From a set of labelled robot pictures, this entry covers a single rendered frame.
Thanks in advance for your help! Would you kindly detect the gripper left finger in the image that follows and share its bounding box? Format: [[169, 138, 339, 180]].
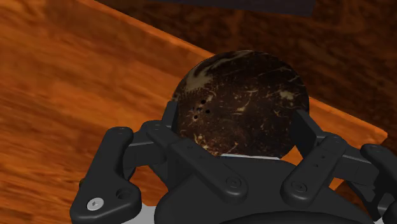
[[69, 99, 249, 224]]

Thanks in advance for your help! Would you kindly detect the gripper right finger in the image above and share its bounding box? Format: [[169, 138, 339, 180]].
[[280, 109, 397, 224]]

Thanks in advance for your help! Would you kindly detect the dark brown coconut shell ball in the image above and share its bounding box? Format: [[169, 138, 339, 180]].
[[171, 50, 310, 159]]

